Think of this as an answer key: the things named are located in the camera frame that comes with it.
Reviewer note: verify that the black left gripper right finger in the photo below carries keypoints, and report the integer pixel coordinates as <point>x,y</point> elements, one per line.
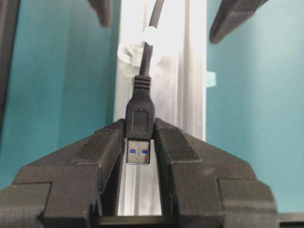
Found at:
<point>206,187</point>

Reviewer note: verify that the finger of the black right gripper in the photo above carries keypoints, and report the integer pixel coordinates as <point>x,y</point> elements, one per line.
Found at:
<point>231,14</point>
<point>103,8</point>

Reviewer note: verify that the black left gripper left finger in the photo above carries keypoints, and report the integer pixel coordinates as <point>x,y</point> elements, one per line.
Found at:
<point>67,187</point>

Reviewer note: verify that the aluminium extrusion rail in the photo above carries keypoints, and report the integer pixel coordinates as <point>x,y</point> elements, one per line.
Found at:
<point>179,63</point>

